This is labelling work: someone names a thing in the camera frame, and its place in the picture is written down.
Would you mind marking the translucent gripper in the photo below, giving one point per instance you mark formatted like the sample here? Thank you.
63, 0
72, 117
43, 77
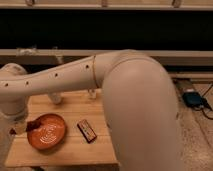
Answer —
20, 127

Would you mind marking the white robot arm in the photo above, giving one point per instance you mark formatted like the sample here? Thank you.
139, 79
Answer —
139, 101

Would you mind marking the white mug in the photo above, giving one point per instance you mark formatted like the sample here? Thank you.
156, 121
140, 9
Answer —
56, 98

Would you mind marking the wooden table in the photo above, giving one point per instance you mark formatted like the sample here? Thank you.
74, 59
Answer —
73, 150

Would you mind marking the white spice bottle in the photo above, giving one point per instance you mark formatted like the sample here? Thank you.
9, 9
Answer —
92, 93

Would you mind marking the dark blue power adapter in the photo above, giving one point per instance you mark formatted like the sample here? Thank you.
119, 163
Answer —
192, 99

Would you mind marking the wooden rail beam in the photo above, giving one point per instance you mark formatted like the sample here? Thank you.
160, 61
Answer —
52, 57

